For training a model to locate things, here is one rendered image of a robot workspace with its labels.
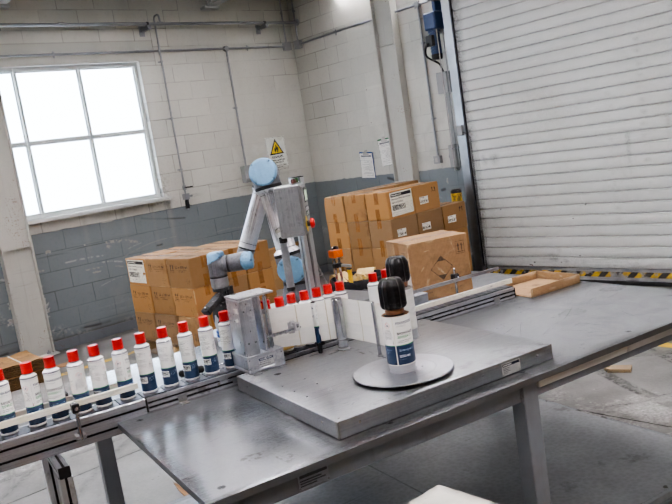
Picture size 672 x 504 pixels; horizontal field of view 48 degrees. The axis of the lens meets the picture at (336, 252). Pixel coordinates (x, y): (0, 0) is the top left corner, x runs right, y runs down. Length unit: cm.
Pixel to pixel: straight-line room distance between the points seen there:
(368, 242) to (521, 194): 165
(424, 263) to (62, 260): 536
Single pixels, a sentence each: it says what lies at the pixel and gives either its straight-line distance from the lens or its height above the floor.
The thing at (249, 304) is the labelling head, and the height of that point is 112.
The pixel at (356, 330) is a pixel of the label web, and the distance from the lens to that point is 262.
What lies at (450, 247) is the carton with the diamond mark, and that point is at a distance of 342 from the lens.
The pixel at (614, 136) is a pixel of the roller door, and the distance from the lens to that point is 697.
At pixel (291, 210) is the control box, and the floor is 138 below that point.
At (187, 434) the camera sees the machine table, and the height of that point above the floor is 83.
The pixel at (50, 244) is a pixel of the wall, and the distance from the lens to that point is 810.
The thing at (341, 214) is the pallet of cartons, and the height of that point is 97.
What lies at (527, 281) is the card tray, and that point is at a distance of 364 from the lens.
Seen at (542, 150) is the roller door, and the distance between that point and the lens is 735.
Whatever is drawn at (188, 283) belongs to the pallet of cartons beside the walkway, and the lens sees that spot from 623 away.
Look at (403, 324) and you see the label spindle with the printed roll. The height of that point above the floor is 104.
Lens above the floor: 158
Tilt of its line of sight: 8 degrees down
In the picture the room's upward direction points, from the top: 9 degrees counter-clockwise
